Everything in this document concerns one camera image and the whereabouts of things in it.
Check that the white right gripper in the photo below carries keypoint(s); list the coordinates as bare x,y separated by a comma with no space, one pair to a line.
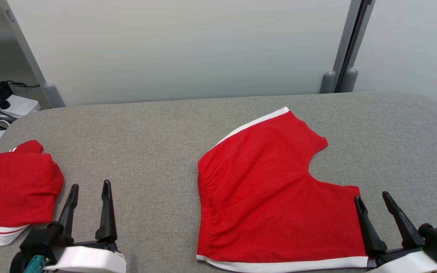
404,263

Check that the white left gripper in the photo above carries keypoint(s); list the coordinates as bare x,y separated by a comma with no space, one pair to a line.
89,261

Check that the red jersey white sleeves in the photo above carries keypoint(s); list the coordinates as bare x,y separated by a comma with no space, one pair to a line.
21,185

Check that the red shorts white trim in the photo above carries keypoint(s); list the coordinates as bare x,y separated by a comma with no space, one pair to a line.
268,189

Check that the white power strip with sockets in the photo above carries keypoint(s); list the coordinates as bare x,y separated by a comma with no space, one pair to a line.
19,105

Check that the black power plug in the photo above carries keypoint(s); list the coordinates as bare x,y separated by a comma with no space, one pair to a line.
4,104

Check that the black power adapter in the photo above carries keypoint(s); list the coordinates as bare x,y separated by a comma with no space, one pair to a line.
3,90

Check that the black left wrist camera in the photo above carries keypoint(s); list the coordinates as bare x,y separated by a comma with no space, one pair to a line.
38,240

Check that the teal left camera connector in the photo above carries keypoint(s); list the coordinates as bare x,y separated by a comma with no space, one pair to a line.
34,264

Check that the grey partition post with foot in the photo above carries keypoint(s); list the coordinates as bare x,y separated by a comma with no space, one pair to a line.
328,81
350,79
25,49

